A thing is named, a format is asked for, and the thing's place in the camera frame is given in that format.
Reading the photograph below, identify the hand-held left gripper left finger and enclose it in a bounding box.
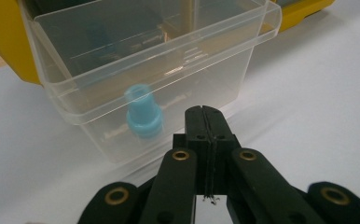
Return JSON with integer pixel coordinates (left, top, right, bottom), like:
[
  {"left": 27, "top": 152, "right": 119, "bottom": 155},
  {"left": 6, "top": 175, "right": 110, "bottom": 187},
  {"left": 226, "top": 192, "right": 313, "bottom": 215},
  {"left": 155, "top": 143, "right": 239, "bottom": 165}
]
[{"left": 172, "top": 105, "right": 214, "bottom": 197}]

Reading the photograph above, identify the small blue plastic fitting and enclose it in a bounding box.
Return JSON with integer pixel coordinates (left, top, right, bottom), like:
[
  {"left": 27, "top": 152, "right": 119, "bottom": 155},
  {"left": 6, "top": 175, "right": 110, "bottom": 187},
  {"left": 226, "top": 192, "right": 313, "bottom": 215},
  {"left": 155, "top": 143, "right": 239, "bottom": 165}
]
[{"left": 124, "top": 82, "right": 164, "bottom": 140}]

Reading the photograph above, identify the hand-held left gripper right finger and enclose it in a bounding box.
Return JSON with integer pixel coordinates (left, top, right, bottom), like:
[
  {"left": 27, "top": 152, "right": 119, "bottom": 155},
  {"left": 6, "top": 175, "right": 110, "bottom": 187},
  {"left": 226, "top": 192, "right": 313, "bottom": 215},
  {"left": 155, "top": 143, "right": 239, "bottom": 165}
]
[{"left": 203, "top": 105, "right": 242, "bottom": 198}]

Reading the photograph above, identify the yellow and black organizer cabinet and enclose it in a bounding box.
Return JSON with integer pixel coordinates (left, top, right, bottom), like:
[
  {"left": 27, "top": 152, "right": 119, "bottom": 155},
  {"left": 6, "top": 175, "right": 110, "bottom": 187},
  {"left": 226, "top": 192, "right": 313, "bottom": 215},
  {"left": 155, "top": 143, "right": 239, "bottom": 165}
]
[{"left": 0, "top": 0, "right": 337, "bottom": 86}]

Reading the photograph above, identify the transparent plastic drawer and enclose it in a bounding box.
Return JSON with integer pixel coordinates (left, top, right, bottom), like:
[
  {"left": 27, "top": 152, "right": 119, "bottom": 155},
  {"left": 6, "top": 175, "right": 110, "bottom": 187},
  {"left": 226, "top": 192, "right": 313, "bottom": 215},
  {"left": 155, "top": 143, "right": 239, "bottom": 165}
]
[{"left": 20, "top": 0, "right": 283, "bottom": 166}]

